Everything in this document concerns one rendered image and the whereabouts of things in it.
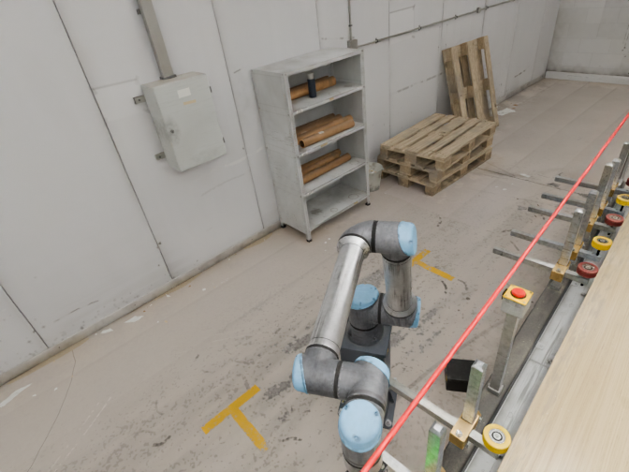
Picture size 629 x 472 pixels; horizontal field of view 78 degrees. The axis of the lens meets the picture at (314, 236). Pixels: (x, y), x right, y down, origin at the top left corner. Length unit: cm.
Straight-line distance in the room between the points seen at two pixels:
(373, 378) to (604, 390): 93
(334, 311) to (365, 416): 32
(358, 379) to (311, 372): 12
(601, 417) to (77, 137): 303
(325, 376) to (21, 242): 252
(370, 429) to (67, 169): 261
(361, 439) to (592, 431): 88
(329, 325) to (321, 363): 12
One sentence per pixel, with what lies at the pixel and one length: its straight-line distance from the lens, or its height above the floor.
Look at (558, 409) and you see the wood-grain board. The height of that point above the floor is 90.
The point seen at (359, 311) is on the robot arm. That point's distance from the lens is 186.
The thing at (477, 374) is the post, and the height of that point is 111.
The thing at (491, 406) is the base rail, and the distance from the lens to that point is 177.
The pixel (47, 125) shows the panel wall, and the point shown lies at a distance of 298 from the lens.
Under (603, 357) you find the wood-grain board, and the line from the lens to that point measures 179.
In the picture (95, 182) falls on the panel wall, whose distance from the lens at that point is 311.
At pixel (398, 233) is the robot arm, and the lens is 133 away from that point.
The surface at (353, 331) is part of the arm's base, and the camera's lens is 199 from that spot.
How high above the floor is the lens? 216
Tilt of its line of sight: 34 degrees down
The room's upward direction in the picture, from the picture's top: 8 degrees counter-clockwise
